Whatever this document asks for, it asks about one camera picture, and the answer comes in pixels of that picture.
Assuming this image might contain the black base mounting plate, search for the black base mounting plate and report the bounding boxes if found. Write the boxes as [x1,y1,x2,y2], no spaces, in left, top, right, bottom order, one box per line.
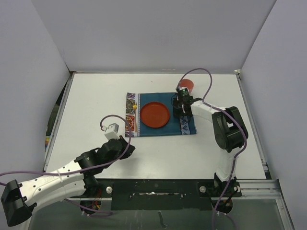
[69,179,242,216]

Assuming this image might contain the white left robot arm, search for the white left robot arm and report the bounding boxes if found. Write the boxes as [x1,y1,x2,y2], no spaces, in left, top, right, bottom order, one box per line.
[0,123,135,227]

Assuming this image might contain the red round plate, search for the red round plate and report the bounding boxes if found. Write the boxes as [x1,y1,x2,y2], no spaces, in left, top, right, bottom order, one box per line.
[140,102,170,128]

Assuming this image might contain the aluminium front rail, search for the aluminium front rail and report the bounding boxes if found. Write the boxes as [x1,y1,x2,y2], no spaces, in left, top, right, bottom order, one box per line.
[26,178,283,201]

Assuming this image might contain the copper fork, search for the copper fork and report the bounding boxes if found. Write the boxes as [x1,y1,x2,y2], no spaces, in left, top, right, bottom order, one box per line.
[132,104,138,133]

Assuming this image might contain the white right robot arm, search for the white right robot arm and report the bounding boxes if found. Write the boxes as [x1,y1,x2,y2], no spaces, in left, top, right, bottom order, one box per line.
[172,87,248,196]

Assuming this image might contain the blue patterned placemat cloth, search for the blue patterned placemat cloth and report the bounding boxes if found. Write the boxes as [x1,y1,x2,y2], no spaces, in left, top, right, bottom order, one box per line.
[125,92,197,137]

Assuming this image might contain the pink plastic cup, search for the pink plastic cup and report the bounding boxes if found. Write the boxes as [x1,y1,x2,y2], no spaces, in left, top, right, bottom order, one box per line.
[179,79,194,94]

